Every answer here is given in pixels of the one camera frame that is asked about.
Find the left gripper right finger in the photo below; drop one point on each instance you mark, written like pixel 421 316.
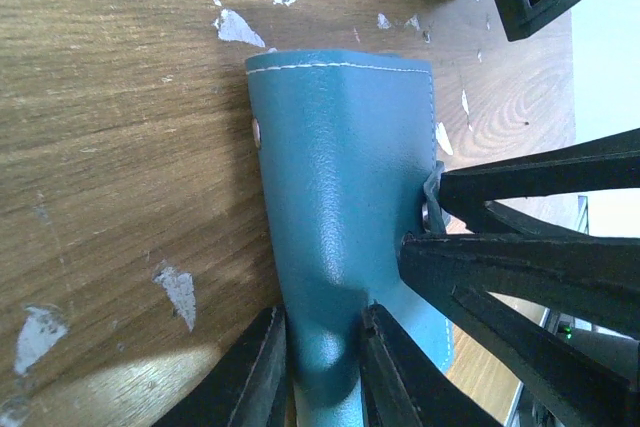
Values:
pixel 400 384

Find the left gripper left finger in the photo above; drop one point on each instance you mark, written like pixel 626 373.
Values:
pixel 248 386

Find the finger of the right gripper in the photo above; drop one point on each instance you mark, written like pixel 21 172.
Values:
pixel 474 194
pixel 592 278

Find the blue card holder wallet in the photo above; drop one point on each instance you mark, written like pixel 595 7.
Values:
pixel 346 142

